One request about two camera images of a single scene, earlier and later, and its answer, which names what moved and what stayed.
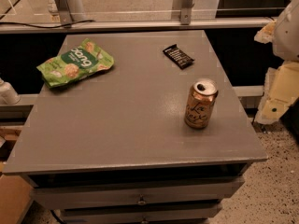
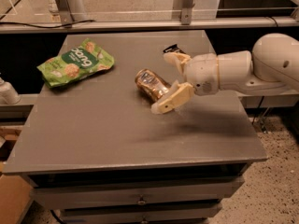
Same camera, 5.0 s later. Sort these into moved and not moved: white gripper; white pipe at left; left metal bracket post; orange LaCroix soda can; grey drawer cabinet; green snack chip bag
Moved: orange LaCroix soda can; white gripper
Not moved: white pipe at left; grey drawer cabinet; green snack chip bag; left metal bracket post
